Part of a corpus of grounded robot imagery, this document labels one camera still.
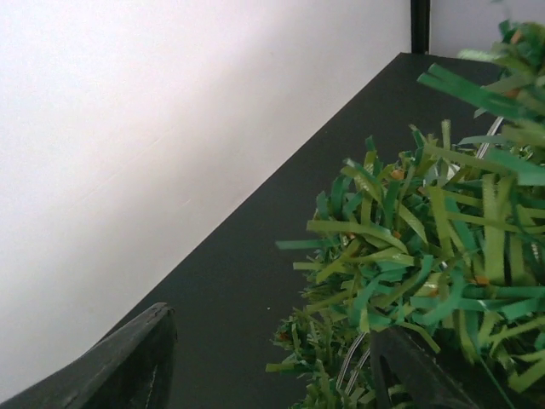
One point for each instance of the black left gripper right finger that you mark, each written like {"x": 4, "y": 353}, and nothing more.
{"x": 394, "y": 355}

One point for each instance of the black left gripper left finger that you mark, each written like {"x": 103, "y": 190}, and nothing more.
{"x": 131, "y": 368}

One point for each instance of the small green christmas tree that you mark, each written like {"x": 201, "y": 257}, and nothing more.
{"x": 446, "y": 243}

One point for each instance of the black frame post back right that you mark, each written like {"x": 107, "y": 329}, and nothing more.
{"x": 420, "y": 13}

